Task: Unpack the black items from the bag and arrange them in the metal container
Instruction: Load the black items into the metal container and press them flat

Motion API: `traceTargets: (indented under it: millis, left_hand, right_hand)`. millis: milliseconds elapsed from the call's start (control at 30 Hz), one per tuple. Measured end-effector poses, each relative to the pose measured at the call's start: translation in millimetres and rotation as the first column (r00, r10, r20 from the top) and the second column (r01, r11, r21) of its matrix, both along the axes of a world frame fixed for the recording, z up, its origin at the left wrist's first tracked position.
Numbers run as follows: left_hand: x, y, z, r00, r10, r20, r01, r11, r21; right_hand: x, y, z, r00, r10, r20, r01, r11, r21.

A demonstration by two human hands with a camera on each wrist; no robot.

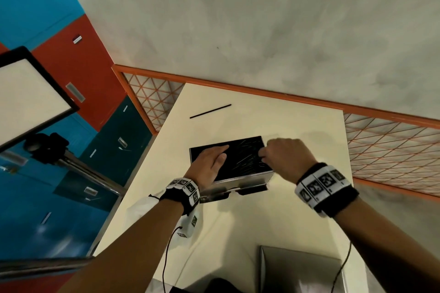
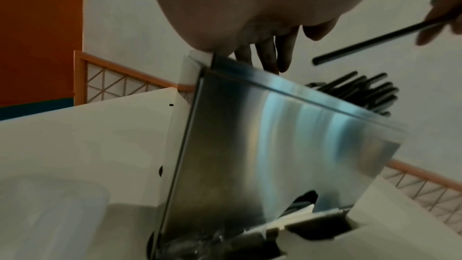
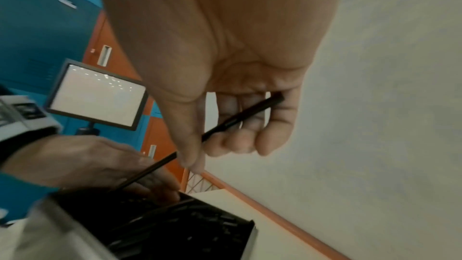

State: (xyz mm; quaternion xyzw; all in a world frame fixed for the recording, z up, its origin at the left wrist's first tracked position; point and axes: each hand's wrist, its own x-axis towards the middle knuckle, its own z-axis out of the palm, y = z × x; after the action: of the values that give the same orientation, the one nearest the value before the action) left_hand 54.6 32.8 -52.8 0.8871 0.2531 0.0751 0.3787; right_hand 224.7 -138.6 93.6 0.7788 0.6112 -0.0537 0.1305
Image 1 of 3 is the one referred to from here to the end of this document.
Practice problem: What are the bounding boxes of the person's left hand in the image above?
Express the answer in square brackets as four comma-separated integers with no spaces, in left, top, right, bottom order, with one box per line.
[184,145,230,191]

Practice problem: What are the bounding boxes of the person's right hand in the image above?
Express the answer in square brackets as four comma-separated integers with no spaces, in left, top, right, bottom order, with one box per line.
[258,138,319,184]

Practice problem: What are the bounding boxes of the black metal box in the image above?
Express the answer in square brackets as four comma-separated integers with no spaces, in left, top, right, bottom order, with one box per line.
[189,136,275,203]

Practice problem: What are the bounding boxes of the person's right forearm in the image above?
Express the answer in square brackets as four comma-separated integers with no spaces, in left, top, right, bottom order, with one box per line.
[333,196,440,293]

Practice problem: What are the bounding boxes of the person's left forearm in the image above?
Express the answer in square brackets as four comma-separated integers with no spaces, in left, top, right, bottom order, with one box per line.
[57,198,184,293]

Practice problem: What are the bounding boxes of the thin black stick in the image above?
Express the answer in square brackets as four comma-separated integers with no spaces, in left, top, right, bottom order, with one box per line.
[189,104,232,119]

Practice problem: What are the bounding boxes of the black marker wristband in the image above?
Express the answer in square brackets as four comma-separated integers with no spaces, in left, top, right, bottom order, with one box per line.
[159,177,201,216]
[294,163,360,218]

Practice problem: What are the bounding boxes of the teal locker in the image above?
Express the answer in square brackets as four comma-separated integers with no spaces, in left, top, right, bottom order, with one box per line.
[53,95,153,212]

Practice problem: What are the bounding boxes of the grey metal box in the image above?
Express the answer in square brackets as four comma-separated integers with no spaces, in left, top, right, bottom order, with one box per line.
[259,245,348,293]

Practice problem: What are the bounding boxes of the orange mesh fence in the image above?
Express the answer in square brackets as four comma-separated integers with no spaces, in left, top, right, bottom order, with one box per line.
[112,64,440,203]

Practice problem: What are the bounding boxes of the black metal tripod stand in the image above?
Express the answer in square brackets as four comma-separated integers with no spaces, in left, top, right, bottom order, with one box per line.
[23,132,126,197]

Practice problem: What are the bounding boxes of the red locker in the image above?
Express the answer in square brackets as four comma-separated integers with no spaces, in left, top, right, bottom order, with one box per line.
[0,14,128,132]

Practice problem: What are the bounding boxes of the thin black cable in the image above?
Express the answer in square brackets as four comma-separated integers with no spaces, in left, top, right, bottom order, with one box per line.
[330,241,352,293]
[161,226,183,293]

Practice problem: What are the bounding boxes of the white panel with black frame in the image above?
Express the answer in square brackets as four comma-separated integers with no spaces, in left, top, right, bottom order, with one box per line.
[0,46,80,153]

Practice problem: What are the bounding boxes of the metal rail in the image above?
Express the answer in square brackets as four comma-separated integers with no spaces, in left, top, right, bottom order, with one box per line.
[0,256,95,280]

